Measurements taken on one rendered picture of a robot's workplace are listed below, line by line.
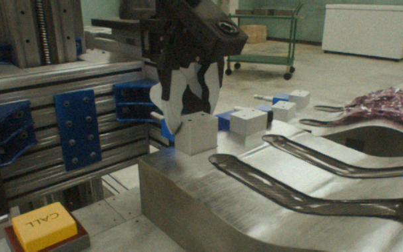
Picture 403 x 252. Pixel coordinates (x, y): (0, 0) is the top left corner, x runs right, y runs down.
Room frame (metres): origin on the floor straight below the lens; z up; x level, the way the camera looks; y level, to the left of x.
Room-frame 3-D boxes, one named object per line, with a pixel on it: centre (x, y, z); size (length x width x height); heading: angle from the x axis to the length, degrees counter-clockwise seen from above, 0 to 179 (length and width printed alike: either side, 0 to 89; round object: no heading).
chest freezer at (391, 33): (6.77, -3.20, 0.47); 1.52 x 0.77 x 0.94; 45
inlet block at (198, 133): (0.48, 0.04, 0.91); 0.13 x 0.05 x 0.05; 41
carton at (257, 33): (8.65, -1.21, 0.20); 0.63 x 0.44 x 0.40; 135
